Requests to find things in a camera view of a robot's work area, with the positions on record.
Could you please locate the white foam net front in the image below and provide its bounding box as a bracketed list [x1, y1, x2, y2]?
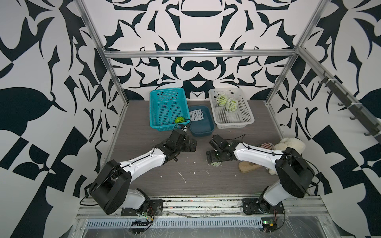
[211, 162, 221, 167]

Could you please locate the white foam net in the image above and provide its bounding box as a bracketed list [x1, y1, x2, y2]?
[226, 98, 238, 112]
[211, 162, 221, 167]
[190, 109, 204, 122]

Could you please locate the green custard apple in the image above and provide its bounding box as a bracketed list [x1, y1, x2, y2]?
[175, 117, 185, 124]

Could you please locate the white foam net sleeve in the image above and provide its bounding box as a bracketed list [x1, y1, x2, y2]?
[216, 94, 229, 106]

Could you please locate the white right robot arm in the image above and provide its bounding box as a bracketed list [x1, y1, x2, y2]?
[206, 135, 315, 214]

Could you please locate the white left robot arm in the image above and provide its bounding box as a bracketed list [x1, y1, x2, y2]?
[88, 129, 197, 215]

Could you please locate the white foam net back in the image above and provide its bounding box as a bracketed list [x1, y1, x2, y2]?
[190, 109, 204, 122]

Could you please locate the tan sponge block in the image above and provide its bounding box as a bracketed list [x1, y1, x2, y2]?
[238, 161, 261, 173]

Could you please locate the dark teal small tray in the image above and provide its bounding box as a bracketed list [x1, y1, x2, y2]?
[189, 105, 214, 137]

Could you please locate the white perforated plastic basket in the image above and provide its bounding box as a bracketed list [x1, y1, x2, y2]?
[208, 88, 255, 129]

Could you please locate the teal perforated plastic basket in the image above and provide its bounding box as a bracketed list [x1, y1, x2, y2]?
[149, 88, 190, 131]

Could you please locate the white plush toy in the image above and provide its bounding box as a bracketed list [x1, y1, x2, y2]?
[267, 137, 307, 176]

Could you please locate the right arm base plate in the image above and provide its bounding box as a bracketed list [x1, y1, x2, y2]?
[242, 198, 284, 215]

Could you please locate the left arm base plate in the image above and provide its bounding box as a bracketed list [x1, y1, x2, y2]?
[121, 199, 164, 217]

